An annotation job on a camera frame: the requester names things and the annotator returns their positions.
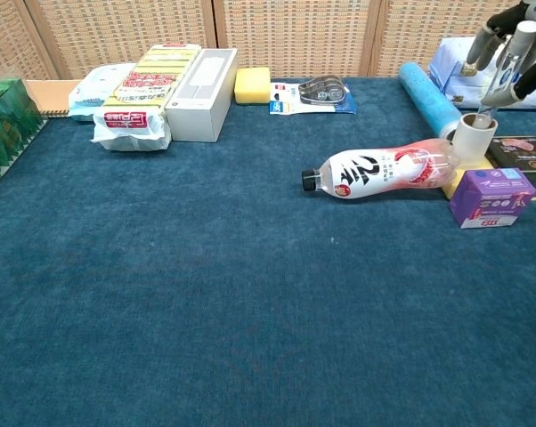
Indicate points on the clear glass tube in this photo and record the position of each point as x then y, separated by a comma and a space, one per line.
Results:
527, 33

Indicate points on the white cardboard tube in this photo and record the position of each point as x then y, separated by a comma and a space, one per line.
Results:
470, 144

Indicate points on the large white blue tissue pack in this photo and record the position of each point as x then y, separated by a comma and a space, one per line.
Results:
452, 84

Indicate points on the black gold tin can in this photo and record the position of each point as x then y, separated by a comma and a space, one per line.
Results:
522, 153

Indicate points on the blue roll cylinder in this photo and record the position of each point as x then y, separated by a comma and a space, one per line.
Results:
428, 98

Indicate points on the small purple box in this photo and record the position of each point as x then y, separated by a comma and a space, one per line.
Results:
486, 200

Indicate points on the plastic bottle white red label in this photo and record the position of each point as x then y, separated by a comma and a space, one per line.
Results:
366, 175

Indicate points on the woven wooden folding screen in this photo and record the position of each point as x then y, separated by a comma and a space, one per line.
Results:
294, 35

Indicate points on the correction tape blister pack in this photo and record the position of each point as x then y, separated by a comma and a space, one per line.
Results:
294, 100

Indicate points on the thick yellow sponge block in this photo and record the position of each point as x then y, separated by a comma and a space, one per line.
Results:
252, 86

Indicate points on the long white power strip box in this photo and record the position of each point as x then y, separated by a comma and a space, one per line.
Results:
197, 102

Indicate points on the yellow green scouring sponge pack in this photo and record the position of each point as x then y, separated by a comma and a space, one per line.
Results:
139, 102

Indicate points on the dark teal table mat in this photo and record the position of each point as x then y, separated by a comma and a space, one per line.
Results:
205, 289

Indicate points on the small light blue wipes pack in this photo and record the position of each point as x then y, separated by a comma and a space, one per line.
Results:
90, 91

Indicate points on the brown spiral notebook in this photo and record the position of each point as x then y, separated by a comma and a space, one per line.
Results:
50, 98

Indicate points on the clear box of green packets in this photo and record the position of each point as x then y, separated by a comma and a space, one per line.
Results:
5, 129

